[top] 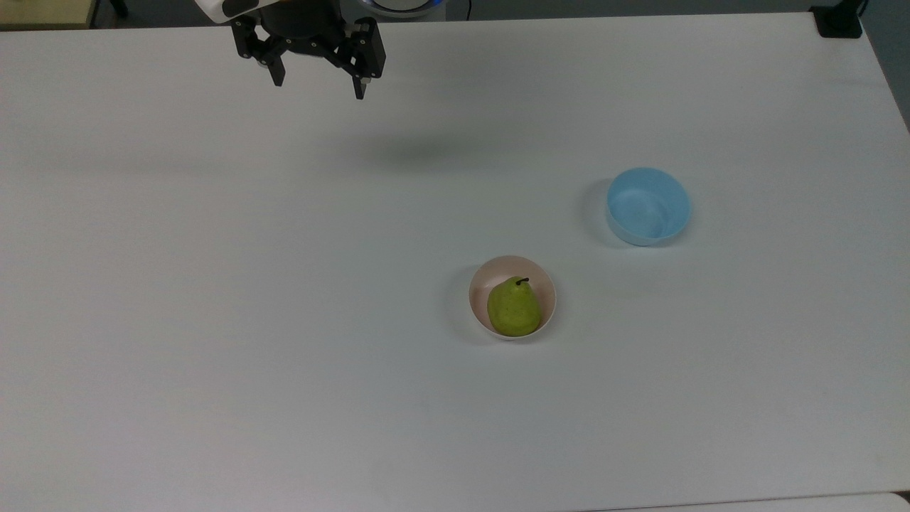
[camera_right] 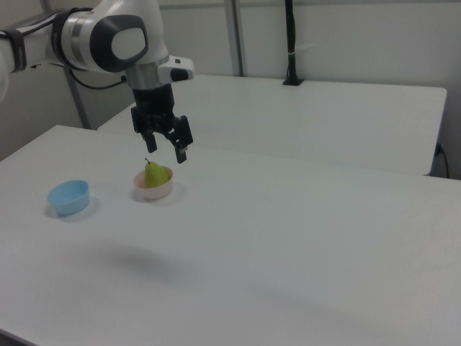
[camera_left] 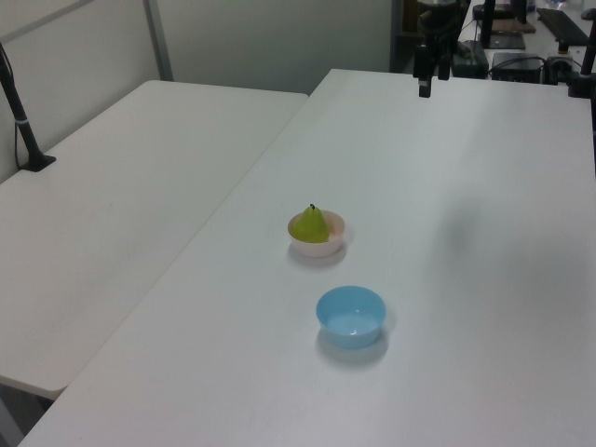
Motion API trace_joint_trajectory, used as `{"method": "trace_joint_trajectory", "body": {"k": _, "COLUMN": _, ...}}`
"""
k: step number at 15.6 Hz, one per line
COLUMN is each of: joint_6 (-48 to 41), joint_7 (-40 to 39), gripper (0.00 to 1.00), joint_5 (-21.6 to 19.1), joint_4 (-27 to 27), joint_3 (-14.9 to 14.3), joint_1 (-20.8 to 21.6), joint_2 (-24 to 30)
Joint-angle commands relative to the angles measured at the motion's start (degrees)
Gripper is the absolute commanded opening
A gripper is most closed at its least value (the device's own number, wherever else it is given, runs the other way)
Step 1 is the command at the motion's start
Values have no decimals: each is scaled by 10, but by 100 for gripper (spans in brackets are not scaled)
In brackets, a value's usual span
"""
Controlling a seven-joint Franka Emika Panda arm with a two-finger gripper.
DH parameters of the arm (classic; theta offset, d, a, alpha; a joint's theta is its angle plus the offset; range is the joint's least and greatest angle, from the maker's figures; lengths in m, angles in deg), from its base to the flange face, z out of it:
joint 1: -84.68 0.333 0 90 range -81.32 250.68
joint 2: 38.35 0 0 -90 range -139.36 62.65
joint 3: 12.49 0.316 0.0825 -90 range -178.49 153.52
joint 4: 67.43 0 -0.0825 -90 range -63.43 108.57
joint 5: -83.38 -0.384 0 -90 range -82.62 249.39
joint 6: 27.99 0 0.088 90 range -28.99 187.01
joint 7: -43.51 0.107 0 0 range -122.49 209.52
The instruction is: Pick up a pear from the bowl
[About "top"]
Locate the wooden cabinet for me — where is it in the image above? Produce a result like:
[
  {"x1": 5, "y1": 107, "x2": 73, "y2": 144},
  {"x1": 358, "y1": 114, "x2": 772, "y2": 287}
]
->
[{"x1": 0, "y1": 0, "x2": 99, "y2": 31}]

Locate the white robot base ring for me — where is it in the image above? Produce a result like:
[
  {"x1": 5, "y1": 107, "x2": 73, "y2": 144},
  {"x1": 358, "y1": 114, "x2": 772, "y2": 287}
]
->
[{"x1": 358, "y1": 0, "x2": 446, "y2": 19}]

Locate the green pear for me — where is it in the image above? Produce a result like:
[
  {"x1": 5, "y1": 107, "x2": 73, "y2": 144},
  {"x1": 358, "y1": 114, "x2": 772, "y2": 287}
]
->
[{"x1": 486, "y1": 277, "x2": 544, "y2": 338}]

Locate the black table clamp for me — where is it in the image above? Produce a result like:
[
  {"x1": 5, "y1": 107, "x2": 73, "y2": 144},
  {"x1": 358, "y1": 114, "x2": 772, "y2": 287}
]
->
[{"x1": 810, "y1": 0, "x2": 869, "y2": 39}]

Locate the light blue bowl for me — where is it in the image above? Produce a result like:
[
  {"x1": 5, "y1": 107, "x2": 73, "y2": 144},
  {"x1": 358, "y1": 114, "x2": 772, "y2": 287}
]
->
[{"x1": 605, "y1": 166, "x2": 692, "y2": 247}]

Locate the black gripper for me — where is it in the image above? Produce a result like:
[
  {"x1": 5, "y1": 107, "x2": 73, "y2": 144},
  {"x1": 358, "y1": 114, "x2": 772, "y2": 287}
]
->
[{"x1": 230, "y1": 0, "x2": 387, "y2": 101}]

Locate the pink bowl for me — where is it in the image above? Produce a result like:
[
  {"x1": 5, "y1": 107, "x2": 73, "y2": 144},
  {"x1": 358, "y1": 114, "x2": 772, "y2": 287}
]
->
[{"x1": 468, "y1": 255, "x2": 557, "y2": 341}]

